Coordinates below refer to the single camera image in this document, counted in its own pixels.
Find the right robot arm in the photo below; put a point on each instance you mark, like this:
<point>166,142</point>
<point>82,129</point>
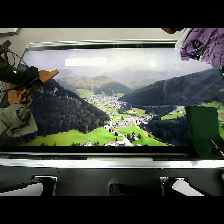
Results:
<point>186,188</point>

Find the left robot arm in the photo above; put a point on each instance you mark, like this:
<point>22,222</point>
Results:
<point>20,190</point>

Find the green garment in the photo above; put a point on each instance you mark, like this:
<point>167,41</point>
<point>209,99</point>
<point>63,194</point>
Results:
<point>201,128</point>

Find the brown garment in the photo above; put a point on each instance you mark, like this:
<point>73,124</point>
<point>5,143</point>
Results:
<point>20,95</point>

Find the grey garment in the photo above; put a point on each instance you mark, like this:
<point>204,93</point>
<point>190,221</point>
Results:
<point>16,120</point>

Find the black garment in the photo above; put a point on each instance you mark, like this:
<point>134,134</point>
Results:
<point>20,75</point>

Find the purple garment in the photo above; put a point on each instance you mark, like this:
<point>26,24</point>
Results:
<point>208,43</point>

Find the silver frame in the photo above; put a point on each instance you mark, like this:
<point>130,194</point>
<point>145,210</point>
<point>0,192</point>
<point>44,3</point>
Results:
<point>100,163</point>

